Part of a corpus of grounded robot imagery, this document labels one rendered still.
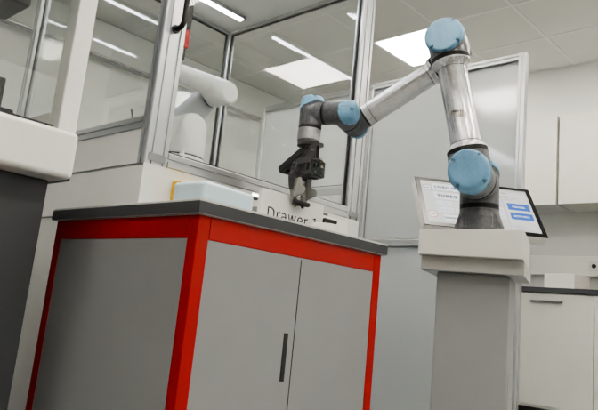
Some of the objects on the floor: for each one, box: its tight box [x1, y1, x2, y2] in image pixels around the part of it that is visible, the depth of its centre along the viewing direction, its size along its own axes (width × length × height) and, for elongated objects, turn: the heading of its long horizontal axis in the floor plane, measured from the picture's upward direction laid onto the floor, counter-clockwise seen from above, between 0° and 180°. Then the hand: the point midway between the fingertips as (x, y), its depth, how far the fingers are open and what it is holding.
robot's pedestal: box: [420, 255, 530, 410], centre depth 182 cm, size 30×30×76 cm
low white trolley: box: [26, 198, 388, 410], centre depth 155 cm, size 58×62×76 cm
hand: (297, 204), depth 204 cm, fingers closed on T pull, 3 cm apart
